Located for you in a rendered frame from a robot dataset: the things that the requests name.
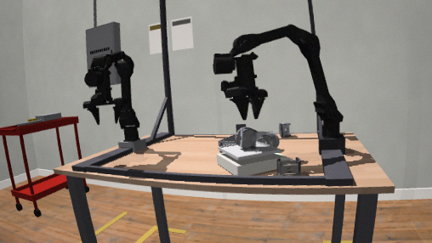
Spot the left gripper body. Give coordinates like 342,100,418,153
225,71,268,99

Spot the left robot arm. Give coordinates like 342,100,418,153
213,25,344,138

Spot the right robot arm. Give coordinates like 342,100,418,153
84,51,140,142

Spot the white digital scale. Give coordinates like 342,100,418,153
216,141,292,175

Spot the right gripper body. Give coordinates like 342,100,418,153
83,85,128,109

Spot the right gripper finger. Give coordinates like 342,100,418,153
87,107,99,125
113,105,125,124

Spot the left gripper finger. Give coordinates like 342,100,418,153
249,98,265,119
230,97,250,121

